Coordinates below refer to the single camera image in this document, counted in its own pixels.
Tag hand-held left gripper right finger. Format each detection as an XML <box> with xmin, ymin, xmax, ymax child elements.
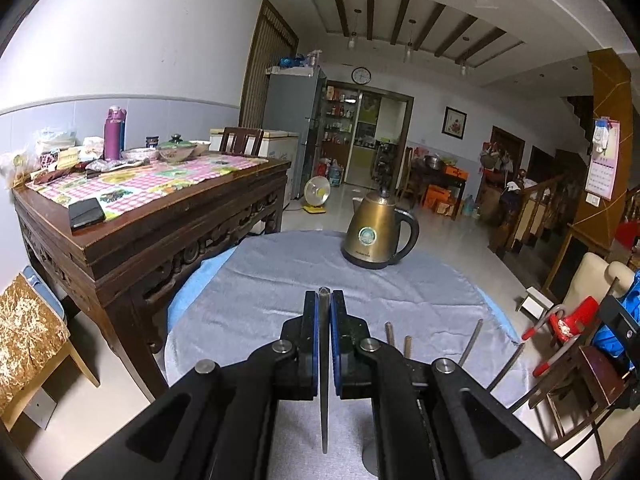
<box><xmin>330</xmin><ymin>289</ymin><xmax>583</xmax><ymax>480</ymax></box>

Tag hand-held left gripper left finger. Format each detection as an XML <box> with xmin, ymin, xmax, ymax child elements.
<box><xmin>62</xmin><ymin>290</ymin><xmax>321</xmax><ymax>480</ymax></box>

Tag grey tablecloth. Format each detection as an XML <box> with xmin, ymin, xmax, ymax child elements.
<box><xmin>165</xmin><ymin>230</ymin><xmax>518</xmax><ymax>480</ymax></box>

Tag bronze electric kettle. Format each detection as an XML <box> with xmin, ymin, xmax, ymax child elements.
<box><xmin>341</xmin><ymin>187</ymin><xmax>420</xmax><ymax>270</ymax></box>

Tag light blue cloth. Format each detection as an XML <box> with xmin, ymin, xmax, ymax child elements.
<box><xmin>166</xmin><ymin>252</ymin><xmax>521</xmax><ymax>356</ymax></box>

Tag small round heater fan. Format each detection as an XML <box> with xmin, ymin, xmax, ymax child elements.
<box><xmin>303</xmin><ymin>176</ymin><xmax>332</xmax><ymax>214</ymax></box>

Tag orange boxes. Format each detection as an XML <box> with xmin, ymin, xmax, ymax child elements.
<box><xmin>422</xmin><ymin>167</ymin><xmax>471</xmax><ymax>216</ymax></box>

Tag carved wooden sideboard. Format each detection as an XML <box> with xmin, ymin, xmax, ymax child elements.
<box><xmin>12</xmin><ymin>155</ymin><xmax>292</xmax><ymax>403</ymax></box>

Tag white chest freezer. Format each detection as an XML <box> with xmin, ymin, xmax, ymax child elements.
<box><xmin>209</xmin><ymin>128</ymin><xmax>300</xmax><ymax>196</ymax></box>

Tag small white stool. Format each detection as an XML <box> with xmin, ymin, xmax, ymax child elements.
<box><xmin>517</xmin><ymin>287</ymin><xmax>553</xmax><ymax>318</ymax></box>

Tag wooden chair back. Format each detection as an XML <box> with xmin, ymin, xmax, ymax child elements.
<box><xmin>219</xmin><ymin>127</ymin><xmax>263</xmax><ymax>157</ymax></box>

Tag pink checked table cover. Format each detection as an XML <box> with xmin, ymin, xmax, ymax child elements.
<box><xmin>25</xmin><ymin>152</ymin><xmax>271</xmax><ymax>221</ymax></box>

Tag grey refrigerator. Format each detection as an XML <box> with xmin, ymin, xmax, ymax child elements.
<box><xmin>262</xmin><ymin>66</ymin><xmax>327</xmax><ymax>211</ymax></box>

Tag bowl with glass lid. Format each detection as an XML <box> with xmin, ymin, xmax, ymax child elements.
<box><xmin>157</xmin><ymin>133</ymin><xmax>197</xmax><ymax>163</ymax></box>

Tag red plastic stool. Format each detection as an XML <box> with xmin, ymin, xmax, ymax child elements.
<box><xmin>521</xmin><ymin>296</ymin><xmax>601</xmax><ymax>377</ymax></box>

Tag wooden stair railing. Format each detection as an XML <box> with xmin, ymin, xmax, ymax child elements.
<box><xmin>500</xmin><ymin>175</ymin><xmax>571</xmax><ymax>256</ymax></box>

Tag pink patterned bowl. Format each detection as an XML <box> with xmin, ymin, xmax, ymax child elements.
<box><xmin>121</xmin><ymin>147</ymin><xmax>160</xmax><ymax>165</ymax></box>

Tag black wallet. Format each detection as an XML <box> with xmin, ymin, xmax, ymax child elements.
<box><xmin>68</xmin><ymin>198</ymin><xmax>107</xmax><ymax>231</ymax></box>

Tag dark wooden chair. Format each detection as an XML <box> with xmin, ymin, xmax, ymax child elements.
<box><xmin>530</xmin><ymin>345</ymin><xmax>632</xmax><ymax>456</ymax></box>

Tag cream armchair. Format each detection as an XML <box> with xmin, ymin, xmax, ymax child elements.
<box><xmin>550</xmin><ymin>252</ymin><xmax>636</xmax><ymax>311</ymax></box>

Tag gold covered stool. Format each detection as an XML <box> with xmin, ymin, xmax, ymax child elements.
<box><xmin>0</xmin><ymin>274</ymin><xmax>101</xmax><ymax>431</ymax></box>

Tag purple water bottle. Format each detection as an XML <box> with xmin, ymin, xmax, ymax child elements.
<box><xmin>103</xmin><ymin>106</ymin><xmax>127</xmax><ymax>161</ymax></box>

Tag blue jacket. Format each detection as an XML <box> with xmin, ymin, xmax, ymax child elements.
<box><xmin>592</xmin><ymin>270</ymin><xmax>640</xmax><ymax>361</ymax></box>

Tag pile of food packets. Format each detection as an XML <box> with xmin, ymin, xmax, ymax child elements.
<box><xmin>0</xmin><ymin>127</ymin><xmax>107</xmax><ymax>191</ymax></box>

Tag framed wall picture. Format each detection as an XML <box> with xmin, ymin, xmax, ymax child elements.
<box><xmin>442</xmin><ymin>106</ymin><xmax>468</xmax><ymax>140</ymax></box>

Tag pink wall calendar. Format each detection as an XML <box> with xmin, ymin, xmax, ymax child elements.
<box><xmin>585</xmin><ymin>119</ymin><xmax>621</xmax><ymax>202</ymax></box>

